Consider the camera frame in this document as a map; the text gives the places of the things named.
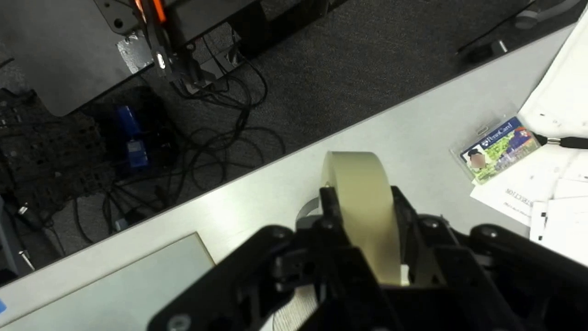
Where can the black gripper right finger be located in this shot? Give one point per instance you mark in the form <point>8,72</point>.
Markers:
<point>508,287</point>

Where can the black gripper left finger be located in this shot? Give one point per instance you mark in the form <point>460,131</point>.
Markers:
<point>277,282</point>

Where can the cream masking tape roll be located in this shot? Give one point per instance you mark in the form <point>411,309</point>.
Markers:
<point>361,208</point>

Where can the white printed paper sheet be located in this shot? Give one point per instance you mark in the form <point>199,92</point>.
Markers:
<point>563,240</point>

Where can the white instruction paper sheet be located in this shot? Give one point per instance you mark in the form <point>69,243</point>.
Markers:
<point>521,184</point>

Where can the plastic ID card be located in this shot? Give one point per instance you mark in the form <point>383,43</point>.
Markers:
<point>499,148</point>

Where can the grey table mat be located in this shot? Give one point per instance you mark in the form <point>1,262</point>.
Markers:
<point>122,295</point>

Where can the white drawing paper sheet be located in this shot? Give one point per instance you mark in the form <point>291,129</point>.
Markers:
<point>563,92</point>

